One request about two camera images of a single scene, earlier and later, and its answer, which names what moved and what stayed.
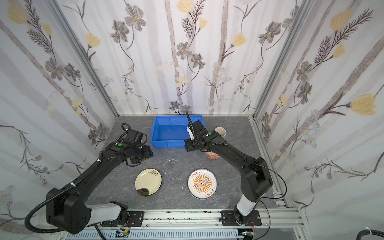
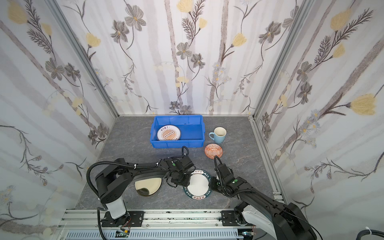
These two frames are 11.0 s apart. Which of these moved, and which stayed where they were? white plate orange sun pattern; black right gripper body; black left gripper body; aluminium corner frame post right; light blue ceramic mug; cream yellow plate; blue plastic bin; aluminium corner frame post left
Moved: black right gripper body; black left gripper body; white plate orange sun pattern
Stayed: aluminium corner frame post right; cream yellow plate; aluminium corner frame post left; light blue ceramic mug; blue plastic bin
